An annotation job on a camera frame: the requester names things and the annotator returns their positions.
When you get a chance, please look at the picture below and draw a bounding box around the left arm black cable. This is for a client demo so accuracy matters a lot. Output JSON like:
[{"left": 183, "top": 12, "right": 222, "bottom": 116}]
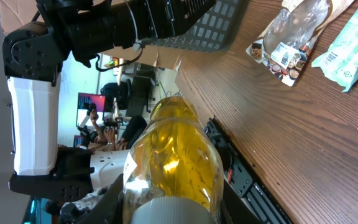
[{"left": 94, "top": 46, "right": 144, "bottom": 73}]

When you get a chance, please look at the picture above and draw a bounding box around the computer monitor in background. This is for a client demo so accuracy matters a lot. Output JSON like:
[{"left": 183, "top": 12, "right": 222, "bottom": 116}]
[{"left": 76, "top": 93, "right": 106, "bottom": 126}]

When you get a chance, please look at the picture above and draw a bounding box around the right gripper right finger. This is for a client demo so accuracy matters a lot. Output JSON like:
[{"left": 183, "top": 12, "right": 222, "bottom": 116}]
[{"left": 221, "top": 180, "right": 261, "bottom": 224}]

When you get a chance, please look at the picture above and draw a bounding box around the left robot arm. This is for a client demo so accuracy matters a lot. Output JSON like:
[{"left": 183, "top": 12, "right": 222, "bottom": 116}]
[{"left": 2, "top": 0, "right": 214, "bottom": 202}]

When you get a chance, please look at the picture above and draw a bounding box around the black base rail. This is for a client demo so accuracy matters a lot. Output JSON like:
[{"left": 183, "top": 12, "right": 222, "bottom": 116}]
[{"left": 204, "top": 118, "right": 292, "bottom": 224}]

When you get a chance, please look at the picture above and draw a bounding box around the brown Pantree snack pouch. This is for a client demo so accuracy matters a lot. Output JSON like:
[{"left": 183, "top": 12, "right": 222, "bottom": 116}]
[{"left": 246, "top": 0, "right": 353, "bottom": 86}]

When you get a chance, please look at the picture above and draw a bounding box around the teal packet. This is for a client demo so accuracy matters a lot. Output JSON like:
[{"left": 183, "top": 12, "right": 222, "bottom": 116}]
[{"left": 311, "top": 9, "right": 358, "bottom": 92}]

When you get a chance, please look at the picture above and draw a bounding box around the person in background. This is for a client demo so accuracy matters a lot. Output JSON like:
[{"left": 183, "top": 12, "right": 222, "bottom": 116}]
[{"left": 86, "top": 110, "right": 147, "bottom": 152}]

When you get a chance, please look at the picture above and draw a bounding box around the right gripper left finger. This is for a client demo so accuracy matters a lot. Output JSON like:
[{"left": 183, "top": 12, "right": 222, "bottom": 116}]
[{"left": 78, "top": 174, "right": 123, "bottom": 224}]

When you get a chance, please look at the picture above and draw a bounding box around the grey plastic mesh basket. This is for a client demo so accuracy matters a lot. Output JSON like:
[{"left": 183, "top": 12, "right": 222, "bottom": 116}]
[{"left": 147, "top": 0, "right": 249, "bottom": 52}]

